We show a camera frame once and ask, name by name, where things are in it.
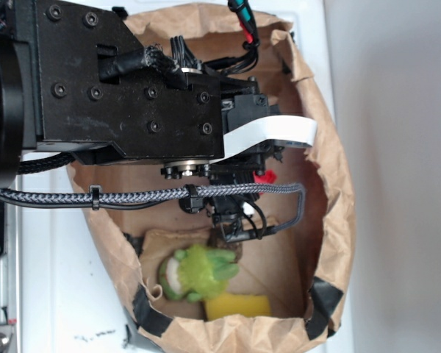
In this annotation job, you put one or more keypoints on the aluminium frame rail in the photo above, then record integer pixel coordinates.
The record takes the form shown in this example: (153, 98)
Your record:
(1, 294)

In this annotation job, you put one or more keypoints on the green plush toy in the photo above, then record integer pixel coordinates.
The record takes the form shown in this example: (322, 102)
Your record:
(197, 273)

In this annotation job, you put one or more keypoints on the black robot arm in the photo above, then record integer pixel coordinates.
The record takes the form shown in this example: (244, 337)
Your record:
(77, 85)

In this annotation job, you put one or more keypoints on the dark brown lump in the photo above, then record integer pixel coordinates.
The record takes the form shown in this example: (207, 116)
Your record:
(217, 241)

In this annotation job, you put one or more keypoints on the brown paper bag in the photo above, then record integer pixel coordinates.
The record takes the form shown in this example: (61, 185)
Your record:
(304, 270)

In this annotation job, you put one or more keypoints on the yellow sponge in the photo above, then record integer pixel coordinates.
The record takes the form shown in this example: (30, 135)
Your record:
(228, 304)

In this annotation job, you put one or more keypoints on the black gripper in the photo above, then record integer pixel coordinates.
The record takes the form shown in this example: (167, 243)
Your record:
(236, 217)

